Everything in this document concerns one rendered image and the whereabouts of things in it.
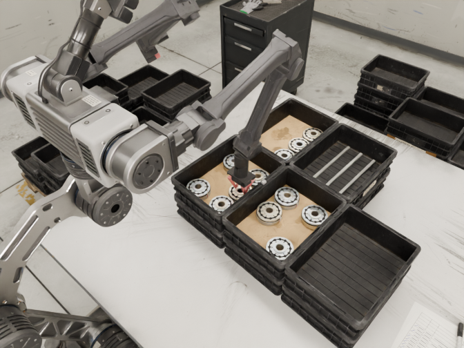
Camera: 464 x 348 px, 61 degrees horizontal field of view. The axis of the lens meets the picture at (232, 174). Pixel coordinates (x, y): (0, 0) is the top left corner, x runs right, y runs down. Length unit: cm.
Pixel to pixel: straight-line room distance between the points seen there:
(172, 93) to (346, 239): 177
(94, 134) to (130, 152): 9
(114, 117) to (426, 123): 224
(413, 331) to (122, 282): 109
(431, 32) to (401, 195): 290
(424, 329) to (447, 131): 153
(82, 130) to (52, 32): 342
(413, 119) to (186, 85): 159
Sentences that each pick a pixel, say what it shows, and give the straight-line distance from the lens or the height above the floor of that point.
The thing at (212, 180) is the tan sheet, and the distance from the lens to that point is 174.
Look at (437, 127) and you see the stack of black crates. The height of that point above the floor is 49.
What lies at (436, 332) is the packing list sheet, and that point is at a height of 70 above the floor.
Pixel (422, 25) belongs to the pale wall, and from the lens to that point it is 469.
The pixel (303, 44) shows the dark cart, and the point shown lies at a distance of 343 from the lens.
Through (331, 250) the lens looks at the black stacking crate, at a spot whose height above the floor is 83.
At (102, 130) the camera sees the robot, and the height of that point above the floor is 153.
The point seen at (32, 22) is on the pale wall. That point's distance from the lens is 422.
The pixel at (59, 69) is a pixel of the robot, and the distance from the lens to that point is 104.
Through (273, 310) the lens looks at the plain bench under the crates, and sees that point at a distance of 154.
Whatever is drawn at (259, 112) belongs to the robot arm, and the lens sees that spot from 133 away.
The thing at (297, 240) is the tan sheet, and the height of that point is 83.
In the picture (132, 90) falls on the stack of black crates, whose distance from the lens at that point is 320.
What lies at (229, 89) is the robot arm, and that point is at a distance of 107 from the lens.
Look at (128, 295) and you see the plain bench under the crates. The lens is 161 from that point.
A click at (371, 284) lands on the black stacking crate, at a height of 83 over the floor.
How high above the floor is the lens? 208
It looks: 45 degrees down
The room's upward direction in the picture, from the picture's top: 1 degrees counter-clockwise
